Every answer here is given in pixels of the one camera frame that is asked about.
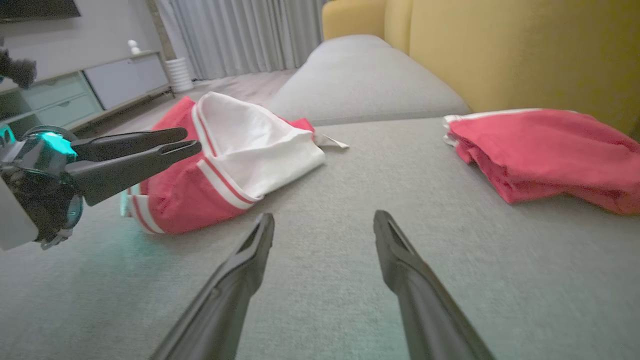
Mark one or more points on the dark left gripper body green band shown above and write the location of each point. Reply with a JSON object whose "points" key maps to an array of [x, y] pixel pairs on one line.
{"points": [[45, 195]]}

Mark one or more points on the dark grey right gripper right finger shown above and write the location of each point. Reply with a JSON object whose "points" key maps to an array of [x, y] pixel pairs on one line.
{"points": [[422, 310]]}

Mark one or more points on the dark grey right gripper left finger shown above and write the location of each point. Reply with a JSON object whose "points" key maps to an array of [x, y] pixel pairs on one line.
{"points": [[227, 305]]}

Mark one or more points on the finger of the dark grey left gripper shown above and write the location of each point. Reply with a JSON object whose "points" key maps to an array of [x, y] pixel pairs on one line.
{"points": [[130, 142], [130, 170]]}

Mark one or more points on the red and white jersey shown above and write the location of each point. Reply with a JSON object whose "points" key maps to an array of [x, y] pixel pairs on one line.
{"points": [[240, 145]]}

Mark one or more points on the red shorts with white stripe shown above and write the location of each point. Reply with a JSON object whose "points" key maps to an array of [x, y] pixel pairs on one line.
{"points": [[550, 150]]}

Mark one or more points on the wide grey sofa chaise cushion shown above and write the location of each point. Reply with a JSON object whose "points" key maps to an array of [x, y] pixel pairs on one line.
{"points": [[450, 260]]}

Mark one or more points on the grey and green TV cabinet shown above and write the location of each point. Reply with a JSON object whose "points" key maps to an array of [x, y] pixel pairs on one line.
{"points": [[120, 82]]}

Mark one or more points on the white ribbed plant pot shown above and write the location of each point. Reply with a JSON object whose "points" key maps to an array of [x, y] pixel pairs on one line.
{"points": [[179, 75]]}

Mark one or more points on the small white figurine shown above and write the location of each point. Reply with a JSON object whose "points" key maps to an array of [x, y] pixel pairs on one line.
{"points": [[134, 47]]}

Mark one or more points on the green potted tree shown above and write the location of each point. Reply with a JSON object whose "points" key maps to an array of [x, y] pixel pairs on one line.
{"points": [[161, 30]]}

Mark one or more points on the black flat screen television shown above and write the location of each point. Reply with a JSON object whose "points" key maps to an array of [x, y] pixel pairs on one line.
{"points": [[35, 9]]}

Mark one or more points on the long grey sofa seat cushion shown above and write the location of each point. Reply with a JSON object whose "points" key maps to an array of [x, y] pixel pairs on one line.
{"points": [[365, 90]]}

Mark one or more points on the small grey sofa seat cushion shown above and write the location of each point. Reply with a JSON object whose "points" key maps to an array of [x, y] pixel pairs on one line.
{"points": [[350, 47]]}

